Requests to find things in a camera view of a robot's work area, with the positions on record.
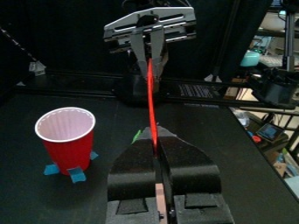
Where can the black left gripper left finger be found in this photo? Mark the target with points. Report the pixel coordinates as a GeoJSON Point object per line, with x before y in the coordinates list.
{"type": "Point", "coordinates": [130, 172]}

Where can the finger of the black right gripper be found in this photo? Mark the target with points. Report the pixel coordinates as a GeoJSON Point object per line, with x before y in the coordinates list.
{"type": "Point", "coordinates": [158, 49]}
{"type": "Point", "coordinates": [139, 46]}

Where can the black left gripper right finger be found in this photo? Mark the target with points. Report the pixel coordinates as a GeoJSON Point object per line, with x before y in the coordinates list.
{"type": "Point", "coordinates": [191, 172]}

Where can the red toy knife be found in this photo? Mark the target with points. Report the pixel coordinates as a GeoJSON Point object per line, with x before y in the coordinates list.
{"type": "Point", "coordinates": [151, 110]}

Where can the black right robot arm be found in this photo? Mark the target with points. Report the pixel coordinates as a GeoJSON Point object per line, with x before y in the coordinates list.
{"type": "Point", "coordinates": [134, 90]}

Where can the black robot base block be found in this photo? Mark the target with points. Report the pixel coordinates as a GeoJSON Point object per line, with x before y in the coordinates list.
{"type": "Point", "coordinates": [274, 87]}

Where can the blue tape piece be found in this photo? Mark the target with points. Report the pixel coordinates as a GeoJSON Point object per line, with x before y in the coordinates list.
{"type": "Point", "coordinates": [94, 155]}
{"type": "Point", "coordinates": [51, 169]}
{"type": "Point", "coordinates": [78, 175]}

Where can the green tape piece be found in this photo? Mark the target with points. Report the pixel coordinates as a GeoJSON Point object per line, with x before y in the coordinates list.
{"type": "Point", "coordinates": [136, 136]}

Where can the red plastic cup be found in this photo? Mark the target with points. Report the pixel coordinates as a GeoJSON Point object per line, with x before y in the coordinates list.
{"type": "Point", "coordinates": [70, 145]}

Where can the teal rounded object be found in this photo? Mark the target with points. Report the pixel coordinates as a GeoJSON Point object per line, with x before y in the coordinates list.
{"type": "Point", "coordinates": [250, 58]}

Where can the small device with screen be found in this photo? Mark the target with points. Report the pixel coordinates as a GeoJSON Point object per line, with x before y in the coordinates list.
{"type": "Point", "coordinates": [270, 131]}

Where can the white frame corner clip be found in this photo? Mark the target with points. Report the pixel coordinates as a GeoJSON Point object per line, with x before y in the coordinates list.
{"type": "Point", "coordinates": [36, 68]}
{"type": "Point", "coordinates": [213, 78]}

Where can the grey metal frame pole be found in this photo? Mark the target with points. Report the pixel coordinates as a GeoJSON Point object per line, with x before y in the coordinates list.
{"type": "Point", "coordinates": [289, 38]}

